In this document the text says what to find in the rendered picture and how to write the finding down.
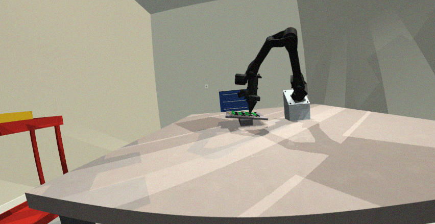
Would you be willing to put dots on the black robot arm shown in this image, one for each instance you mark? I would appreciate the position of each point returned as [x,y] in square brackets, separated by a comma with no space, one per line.
[287,38]

